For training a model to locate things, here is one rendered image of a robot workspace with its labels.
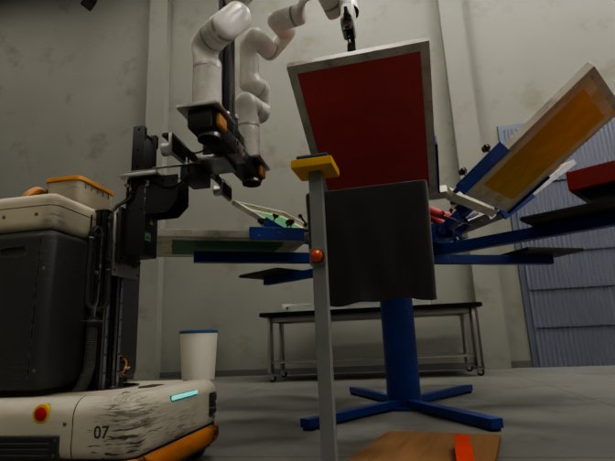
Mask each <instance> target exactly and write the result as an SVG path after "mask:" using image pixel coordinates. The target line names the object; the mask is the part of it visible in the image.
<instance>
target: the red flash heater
mask: <svg viewBox="0 0 615 461"><path fill-rule="evenodd" d="M566 181H567V185H568V191H570V192H571V193H573V194H574V195H576V196H577V197H579V198H581V199H582V200H584V201H585V202H587V203H591V202H596V201H600V200H604V199H609V198H615V160H613V161H609V162H606V163H602V164H598V165H594V166H588V167H584V168H581V169H578V170H574V171H570V172H566Z"/></svg>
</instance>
